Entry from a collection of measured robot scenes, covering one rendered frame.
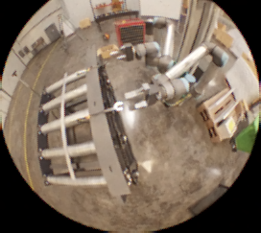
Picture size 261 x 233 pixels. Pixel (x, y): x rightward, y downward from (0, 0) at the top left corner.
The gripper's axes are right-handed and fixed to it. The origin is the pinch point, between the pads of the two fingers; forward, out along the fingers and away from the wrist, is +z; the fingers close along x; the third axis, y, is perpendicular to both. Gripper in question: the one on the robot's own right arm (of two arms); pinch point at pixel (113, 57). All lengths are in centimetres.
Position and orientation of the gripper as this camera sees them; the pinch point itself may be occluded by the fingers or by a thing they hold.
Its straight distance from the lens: 66.6
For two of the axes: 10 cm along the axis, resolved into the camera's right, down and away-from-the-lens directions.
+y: -3.1, -8.4, 4.4
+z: -9.5, 3.2, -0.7
